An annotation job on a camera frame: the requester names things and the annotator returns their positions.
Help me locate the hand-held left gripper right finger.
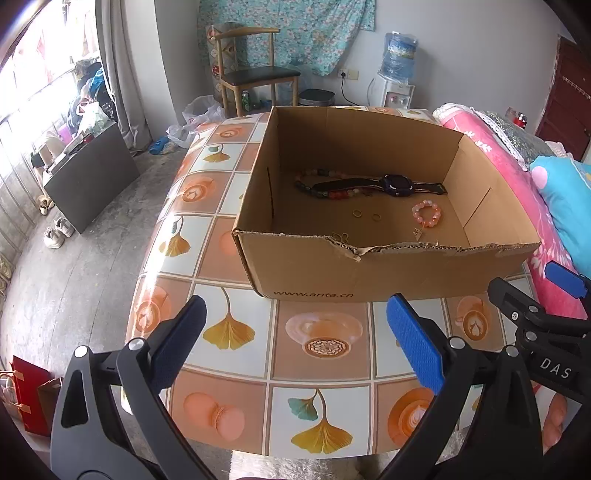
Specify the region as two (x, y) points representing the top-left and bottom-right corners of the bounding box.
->
(379, 293), (543, 480)

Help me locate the teal floral wall cloth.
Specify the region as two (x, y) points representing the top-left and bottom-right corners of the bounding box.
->
(196, 0), (377, 77)

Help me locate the blue pillow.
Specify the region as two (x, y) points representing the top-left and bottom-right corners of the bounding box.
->
(530, 154), (591, 273)

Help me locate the grey trash bin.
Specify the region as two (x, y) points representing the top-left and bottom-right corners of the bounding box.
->
(298, 89), (335, 108)

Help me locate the blue water bottle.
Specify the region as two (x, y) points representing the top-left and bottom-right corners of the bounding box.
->
(379, 31), (421, 86)

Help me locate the red-brown door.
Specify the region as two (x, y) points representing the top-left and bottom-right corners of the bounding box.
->
(540, 34), (591, 162)

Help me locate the red paper bag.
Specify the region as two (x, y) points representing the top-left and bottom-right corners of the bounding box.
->
(10, 355), (54, 437)

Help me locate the wooden chair black seat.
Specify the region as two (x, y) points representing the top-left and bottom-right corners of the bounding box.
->
(205, 23), (303, 116)

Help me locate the heap of clothes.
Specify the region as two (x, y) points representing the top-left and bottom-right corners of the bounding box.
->
(67, 58), (116, 134)

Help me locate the white plastic bag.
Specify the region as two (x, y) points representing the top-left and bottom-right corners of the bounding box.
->
(166, 95), (227, 148)

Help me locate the multicolour bead bracelet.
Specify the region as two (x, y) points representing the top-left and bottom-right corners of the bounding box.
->
(294, 168), (370, 201)

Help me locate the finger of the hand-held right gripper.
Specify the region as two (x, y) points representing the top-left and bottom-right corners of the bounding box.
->
(488, 276), (555, 337)
(544, 260), (591, 319)

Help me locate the grey fringed blanket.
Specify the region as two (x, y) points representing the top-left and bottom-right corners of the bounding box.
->
(485, 108), (571, 162)

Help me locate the brown cardboard box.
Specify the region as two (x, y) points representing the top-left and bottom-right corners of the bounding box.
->
(231, 105), (542, 303)

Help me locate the leaf and cup print tablecloth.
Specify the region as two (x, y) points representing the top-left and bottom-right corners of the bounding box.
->
(122, 105), (585, 462)

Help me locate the grey cabinet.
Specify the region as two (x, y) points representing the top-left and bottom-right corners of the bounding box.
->
(44, 121), (140, 234)

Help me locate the pink bead bracelet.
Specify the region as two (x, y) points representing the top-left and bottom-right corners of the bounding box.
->
(412, 199), (441, 229)

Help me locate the brown paper bag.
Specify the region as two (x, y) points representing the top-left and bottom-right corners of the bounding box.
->
(37, 376), (63, 430)

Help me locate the pink strap smart watch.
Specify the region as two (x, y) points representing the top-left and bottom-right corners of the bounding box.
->
(310, 173), (448, 198)

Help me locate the grey curtain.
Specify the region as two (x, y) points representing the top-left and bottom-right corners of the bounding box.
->
(97, 0), (154, 155)

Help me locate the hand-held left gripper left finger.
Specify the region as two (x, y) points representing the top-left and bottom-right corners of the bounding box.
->
(50, 294), (207, 480)

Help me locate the window railing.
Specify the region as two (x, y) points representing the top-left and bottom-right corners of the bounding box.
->
(0, 115), (47, 259)

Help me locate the pink floral blanket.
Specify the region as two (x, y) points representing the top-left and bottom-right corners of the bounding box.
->
(434, 104), (591, 319)

